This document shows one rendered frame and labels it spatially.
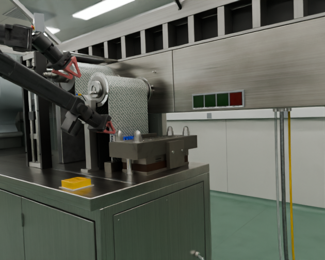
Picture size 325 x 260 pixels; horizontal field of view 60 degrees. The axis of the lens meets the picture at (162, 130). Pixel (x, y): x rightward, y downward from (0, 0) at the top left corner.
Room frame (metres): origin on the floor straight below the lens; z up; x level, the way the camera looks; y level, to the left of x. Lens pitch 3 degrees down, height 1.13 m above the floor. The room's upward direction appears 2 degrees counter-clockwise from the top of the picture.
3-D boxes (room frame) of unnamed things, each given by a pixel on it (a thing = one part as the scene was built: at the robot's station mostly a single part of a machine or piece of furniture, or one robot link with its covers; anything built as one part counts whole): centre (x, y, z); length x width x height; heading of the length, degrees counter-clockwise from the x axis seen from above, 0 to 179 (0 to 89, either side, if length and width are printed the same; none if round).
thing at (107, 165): (1.29, 0.14, 0.92); 0.28 x 0.04 x 0.04; 140
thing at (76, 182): (0.95, 0.30, 0.91); 0.07 x 0.07 x 0.02; 50
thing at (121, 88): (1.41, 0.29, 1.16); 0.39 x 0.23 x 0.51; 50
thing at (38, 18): (1.61, 0.67, 1.66); 0.07 x 0.07 x 0.10; 29
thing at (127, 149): (1.24, 0.03, 1.00); 0.40 x 0.16 x 0.06; 140
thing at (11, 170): (1.86, 0.96, 0.88); 2.52 x 0.66 x 0.04; 50
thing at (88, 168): (1.22, 0.32, 1.05); 0.06 x 0.05 x 0.31; 140
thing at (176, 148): (1.19, -0.05, 0.97); 0.10 x 0.03 x 0.11; 140
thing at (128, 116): (1.28, 0.15, 1.11); 0.23 x 0.01 x 0.18; 140
